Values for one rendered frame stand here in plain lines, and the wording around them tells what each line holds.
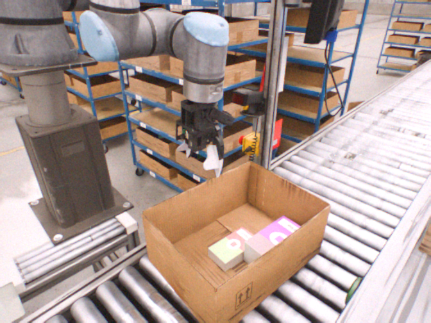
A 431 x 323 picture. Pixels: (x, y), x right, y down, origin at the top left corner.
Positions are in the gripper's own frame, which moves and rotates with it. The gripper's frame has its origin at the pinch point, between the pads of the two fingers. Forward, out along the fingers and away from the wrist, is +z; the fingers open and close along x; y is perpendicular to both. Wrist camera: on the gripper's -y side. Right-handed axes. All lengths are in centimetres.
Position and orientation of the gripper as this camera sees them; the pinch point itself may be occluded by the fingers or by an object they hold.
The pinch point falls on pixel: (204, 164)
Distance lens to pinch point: 82.4
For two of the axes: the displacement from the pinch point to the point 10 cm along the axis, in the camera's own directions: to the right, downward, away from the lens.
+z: -0.8, 8.2, 5.7
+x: 7.2, 4.5, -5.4
